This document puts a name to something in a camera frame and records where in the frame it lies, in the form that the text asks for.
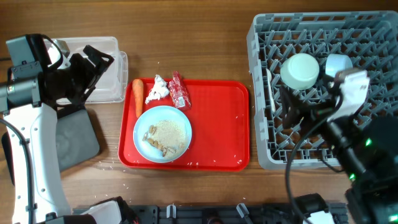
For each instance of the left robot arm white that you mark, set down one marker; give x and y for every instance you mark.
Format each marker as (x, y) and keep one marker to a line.
(25, 86)

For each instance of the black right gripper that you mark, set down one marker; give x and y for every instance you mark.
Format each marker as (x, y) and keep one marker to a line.
(296, 111)

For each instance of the light blue bowl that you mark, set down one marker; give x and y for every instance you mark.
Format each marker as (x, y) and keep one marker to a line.
(336, 63)

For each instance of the black bin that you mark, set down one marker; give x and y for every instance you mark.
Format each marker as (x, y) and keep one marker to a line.
(56, 141)

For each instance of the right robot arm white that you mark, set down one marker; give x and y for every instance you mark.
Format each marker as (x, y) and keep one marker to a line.
(368, 156)

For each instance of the red snack wrapper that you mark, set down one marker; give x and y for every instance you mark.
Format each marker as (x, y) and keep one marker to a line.
(178, 92)

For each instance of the white plastic spoon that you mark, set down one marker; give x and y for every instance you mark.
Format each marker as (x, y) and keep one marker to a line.
(269, 79)

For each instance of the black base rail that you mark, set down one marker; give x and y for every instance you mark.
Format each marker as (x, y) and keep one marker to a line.
(315, 209)

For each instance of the grey dishwasher rack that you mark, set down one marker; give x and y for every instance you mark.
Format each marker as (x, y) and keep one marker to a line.
(368, 38)

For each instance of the red plastic tray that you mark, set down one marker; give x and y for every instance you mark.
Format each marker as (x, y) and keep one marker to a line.
(220, 123)

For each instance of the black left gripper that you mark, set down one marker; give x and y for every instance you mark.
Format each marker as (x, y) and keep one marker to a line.
(79, 61)

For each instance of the white tissue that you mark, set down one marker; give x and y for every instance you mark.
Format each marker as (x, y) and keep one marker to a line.
(158, 91)

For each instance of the clear plastic bin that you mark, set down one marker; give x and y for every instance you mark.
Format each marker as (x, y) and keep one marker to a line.
(111, 87)

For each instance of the mint green bowl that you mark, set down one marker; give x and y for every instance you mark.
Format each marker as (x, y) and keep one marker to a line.
(300, 71)

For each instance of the light blue plate with rice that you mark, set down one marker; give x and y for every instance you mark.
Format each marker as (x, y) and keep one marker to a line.
(162, 134)

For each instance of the orange carrot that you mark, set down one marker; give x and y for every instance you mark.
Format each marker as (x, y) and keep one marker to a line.
(138, 91)

